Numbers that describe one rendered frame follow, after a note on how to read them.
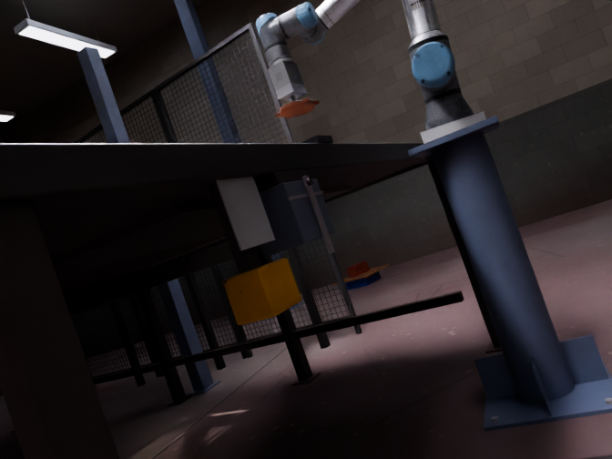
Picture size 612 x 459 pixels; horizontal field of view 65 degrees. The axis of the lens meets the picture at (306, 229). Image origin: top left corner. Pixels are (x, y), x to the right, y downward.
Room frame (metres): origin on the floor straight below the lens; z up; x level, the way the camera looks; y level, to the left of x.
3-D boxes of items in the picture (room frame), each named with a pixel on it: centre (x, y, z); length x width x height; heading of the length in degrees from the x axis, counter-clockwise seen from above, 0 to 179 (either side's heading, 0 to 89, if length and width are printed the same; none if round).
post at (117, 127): (3.23, 0.99, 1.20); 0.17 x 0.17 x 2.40; 60
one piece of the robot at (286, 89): (1.57, -0.10, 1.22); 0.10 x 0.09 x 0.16; 57
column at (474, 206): (1.55, -0.55, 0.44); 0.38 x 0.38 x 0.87; 67
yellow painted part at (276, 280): (0.81, 0.10, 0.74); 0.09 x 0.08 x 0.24; 150
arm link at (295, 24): (1.54, -0.20, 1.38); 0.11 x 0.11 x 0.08; 70
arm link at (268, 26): (1.56, -0.11, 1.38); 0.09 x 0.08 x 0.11; 70
